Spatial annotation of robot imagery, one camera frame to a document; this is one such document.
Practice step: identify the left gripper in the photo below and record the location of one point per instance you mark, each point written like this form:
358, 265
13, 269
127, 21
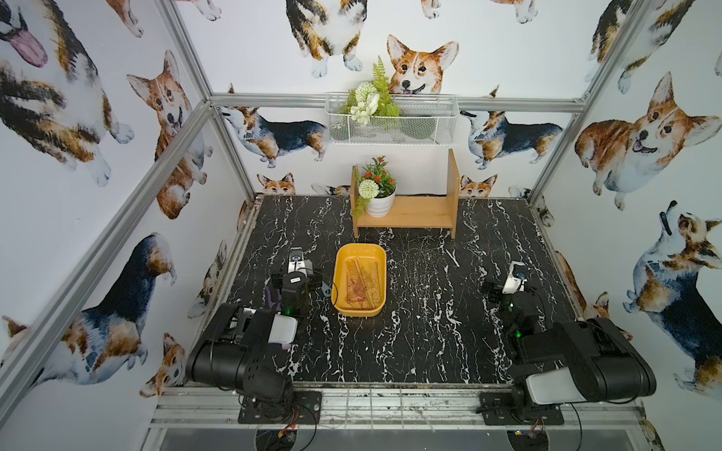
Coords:
297, 278

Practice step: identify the wooden shelf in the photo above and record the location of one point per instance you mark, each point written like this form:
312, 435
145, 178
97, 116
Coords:
421, 212

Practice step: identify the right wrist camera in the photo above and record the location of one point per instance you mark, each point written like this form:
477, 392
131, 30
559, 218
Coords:
515, 278

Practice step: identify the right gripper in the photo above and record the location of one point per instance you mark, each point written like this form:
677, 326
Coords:
501, 293

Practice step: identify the yellow storage box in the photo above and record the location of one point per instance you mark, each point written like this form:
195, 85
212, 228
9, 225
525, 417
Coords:
361, 251

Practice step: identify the purple fork pink handle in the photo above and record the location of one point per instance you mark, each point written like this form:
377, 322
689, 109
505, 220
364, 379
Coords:
272, 298

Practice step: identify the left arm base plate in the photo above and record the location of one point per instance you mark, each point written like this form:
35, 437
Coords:
297, 407

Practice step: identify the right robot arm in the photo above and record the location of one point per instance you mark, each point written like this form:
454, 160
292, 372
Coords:
571, 362

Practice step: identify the potted flower plant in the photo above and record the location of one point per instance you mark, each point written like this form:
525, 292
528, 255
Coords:
375, 189

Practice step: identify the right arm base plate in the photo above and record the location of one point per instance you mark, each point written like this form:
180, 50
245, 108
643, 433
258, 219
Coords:
516, 408

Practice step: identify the clear plastic ruler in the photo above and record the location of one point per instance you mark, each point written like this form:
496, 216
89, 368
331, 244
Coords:
362, 263

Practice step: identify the green fern white flowers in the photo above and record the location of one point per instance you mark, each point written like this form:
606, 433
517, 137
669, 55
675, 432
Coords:
371, 100

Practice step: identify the white wire basket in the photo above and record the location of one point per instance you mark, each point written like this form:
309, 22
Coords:
413, 120

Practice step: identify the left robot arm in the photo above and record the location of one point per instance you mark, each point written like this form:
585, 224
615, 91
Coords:
232, 354

